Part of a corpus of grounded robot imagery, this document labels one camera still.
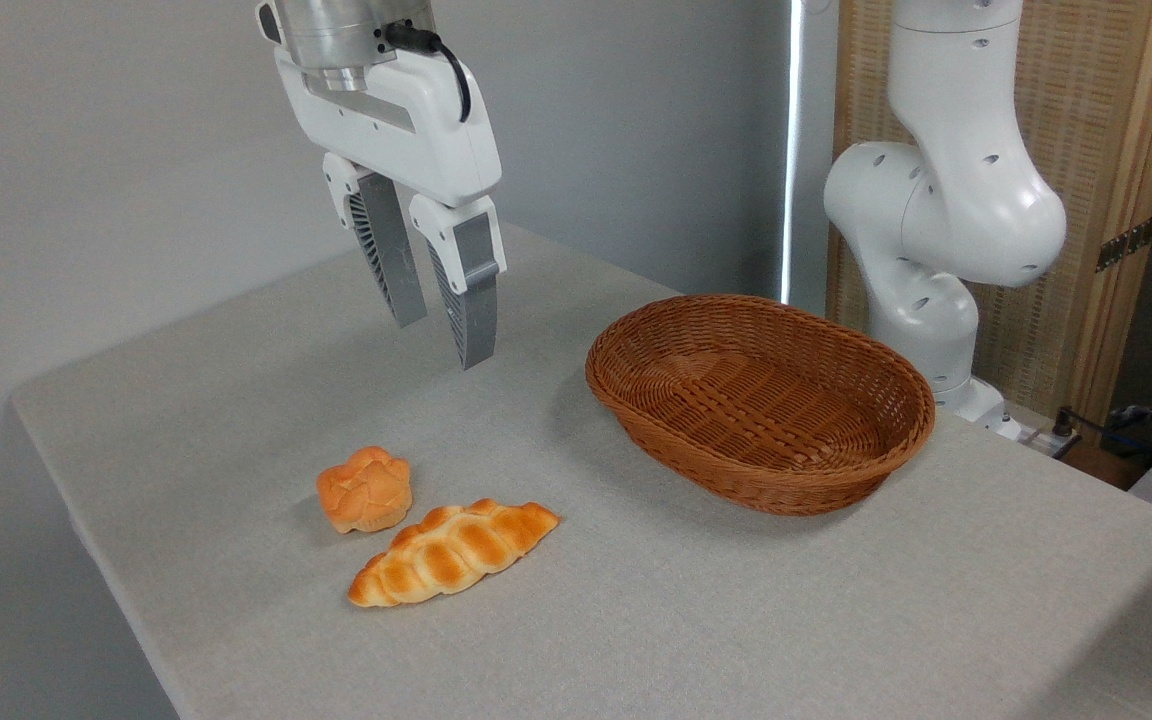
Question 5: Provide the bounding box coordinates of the black plug with cable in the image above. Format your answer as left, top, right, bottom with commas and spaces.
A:
1052, 406, 1152, 463

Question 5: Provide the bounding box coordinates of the wooden rattan folding screen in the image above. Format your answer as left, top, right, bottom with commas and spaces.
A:
826, 0, 1152, 426

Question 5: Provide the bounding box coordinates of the grey tablecloth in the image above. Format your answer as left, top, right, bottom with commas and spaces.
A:
11, 210, 1152, 720

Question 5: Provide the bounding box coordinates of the metal screen hinge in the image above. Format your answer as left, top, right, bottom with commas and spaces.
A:
1096, 215, 1152, 273

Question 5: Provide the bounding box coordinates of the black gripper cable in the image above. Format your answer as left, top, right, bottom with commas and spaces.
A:
381, 22, 473, 124

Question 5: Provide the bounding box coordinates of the long braided bread loaf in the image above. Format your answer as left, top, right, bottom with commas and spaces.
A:
347, 498, 561, 609

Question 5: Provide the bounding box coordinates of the brown wicker basket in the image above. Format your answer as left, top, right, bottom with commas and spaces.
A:
585, 294, 937, 517

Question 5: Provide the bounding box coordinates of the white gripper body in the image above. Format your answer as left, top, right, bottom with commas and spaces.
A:
274, 45, 504, 210

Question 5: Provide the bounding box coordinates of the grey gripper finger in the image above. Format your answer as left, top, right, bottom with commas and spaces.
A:
322, 152, 428, 329
408, 193, 508, 371

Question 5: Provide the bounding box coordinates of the brown wooden box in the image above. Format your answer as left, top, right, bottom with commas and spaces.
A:
1064, 440, 1149, 492

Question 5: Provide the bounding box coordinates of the round orange bread bun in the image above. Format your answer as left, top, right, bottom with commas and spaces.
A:
316, 446, 414, 534

